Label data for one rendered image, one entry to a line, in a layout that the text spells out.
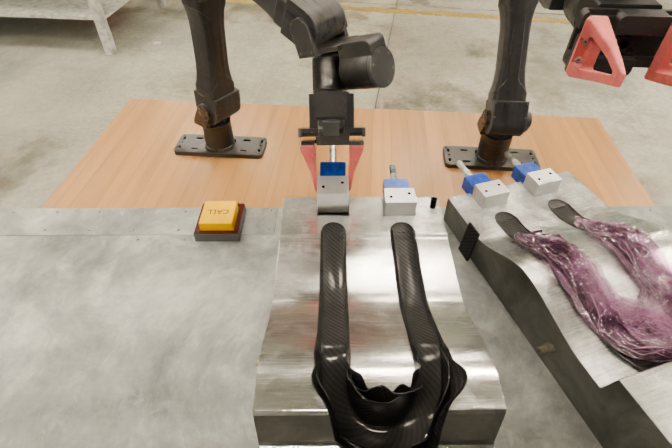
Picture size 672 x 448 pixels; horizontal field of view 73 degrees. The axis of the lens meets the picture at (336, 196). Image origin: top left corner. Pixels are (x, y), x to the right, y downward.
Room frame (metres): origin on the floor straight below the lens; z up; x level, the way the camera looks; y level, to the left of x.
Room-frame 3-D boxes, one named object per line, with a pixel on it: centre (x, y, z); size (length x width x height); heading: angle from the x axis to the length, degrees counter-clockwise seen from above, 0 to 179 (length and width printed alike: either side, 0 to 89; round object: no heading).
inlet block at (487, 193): (0.65, -0.26, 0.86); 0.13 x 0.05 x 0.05; 17
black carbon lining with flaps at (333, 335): (0.33, -0.05, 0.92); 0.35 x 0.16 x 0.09; 0
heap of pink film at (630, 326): (0.41, -0.39, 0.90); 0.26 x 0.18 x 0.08; 17
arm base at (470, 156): (0.79, -0.34, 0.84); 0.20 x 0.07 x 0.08; 86
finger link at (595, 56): (0.45, -0.29, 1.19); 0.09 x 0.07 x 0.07; 176
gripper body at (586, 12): (0.51, -0.32, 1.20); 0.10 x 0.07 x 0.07; 86
